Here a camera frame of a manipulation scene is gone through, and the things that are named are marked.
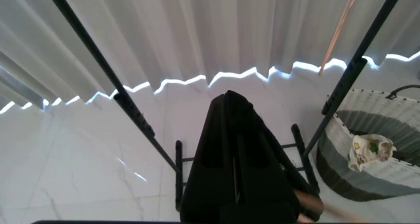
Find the black clothes rack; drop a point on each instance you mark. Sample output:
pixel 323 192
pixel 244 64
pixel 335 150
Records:
pixel 134 114

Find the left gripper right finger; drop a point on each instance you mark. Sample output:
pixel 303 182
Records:
pixel 262 191

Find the cream printed garment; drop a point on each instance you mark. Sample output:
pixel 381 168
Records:
pixel 367 148

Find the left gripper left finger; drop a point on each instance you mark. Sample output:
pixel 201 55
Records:
pixel 203 184

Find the white laundry basket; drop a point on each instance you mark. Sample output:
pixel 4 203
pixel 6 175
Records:
pixel 377 102

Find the black garment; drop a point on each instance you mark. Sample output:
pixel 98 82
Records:
pixel 243 109

